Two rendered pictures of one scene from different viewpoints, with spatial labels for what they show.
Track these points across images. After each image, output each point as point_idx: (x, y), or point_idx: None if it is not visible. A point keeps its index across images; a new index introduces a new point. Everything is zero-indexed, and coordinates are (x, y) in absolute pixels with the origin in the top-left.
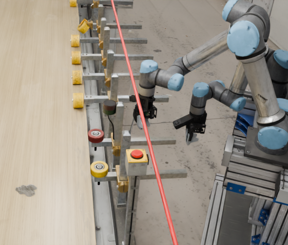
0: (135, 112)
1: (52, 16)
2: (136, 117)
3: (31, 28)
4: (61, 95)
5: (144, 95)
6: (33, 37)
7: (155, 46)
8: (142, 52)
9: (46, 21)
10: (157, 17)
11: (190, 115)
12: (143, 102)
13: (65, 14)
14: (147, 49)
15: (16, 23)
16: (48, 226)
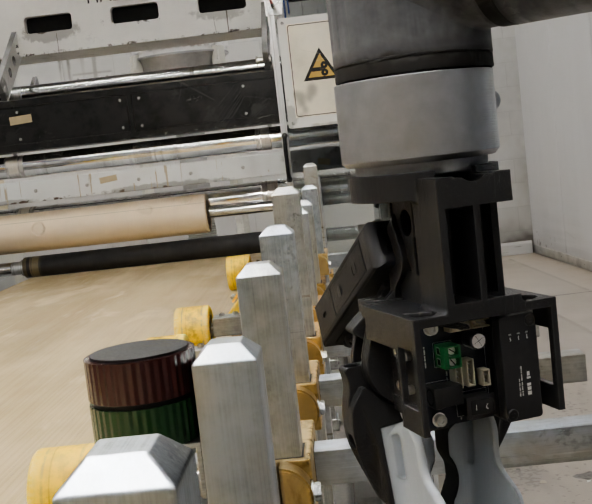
0: (362, 390)
1: (157, 312)
2: (378, 450)
3: (58, 341)
4: (18, 500)
5: (396, 154)
6: (50, 356)
7: (579, 465)
8: (535, 484)
9: (127, 322)
10: (572, 394)
11: None
12: (411, 259)
13: (207, 303)
14: (551, 475)
15: (18, 337)
16: None
